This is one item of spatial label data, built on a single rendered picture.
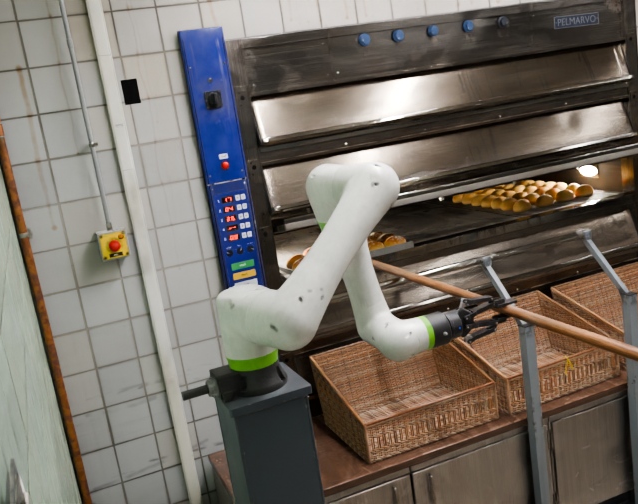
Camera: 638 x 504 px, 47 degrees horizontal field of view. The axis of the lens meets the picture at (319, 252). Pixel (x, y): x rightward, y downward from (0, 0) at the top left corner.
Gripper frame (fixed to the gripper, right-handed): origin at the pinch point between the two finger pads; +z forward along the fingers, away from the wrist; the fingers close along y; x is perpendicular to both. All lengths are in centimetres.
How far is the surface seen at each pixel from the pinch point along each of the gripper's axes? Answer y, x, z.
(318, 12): -97, -100, 0
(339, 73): -73, -101, 6
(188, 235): -23, -101, -65
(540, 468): 80, -39, 36
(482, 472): 77, -45, 15
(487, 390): 49, -50, 24
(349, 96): -64, -101, 9
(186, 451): 59, -99, -81
